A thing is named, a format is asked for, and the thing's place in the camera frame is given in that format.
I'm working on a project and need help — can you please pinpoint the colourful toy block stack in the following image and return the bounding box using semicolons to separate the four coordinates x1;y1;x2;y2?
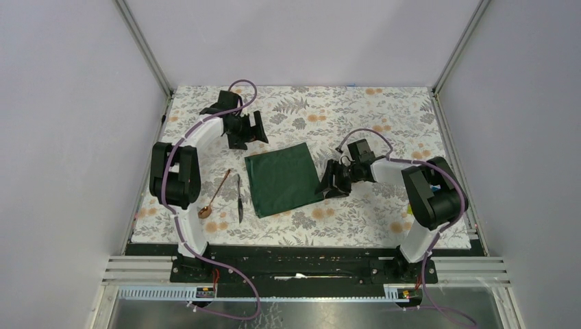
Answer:
406;183;441;220

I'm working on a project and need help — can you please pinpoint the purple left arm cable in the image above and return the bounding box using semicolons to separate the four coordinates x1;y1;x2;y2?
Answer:
161;80;263;321

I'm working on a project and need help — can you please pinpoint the black table knife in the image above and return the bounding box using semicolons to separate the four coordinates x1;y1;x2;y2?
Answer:
236;174;243;223

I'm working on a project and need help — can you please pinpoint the dark green cloth napkin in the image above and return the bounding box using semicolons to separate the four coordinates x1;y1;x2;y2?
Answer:
245;143;323;218

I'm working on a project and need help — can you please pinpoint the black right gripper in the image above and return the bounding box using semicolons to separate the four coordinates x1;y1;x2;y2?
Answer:
315;159;360;199

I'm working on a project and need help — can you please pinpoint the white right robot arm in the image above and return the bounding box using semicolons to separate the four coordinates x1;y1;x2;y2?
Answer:
315;139;469;282

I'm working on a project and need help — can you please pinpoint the copper spoon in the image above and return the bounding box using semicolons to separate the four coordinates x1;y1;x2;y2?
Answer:
198;169;232;219

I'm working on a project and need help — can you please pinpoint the floral patterned table mat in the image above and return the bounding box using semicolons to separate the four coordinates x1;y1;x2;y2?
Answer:
132;85;473;249

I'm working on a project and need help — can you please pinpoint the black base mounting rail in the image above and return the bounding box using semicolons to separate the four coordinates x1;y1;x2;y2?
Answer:
125;243;438;300

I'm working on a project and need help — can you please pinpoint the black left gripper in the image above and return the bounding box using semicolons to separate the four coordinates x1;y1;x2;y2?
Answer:
225;110;267;149

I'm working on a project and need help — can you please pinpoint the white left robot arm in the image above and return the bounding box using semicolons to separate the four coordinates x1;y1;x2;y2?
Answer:
149;90;268;282

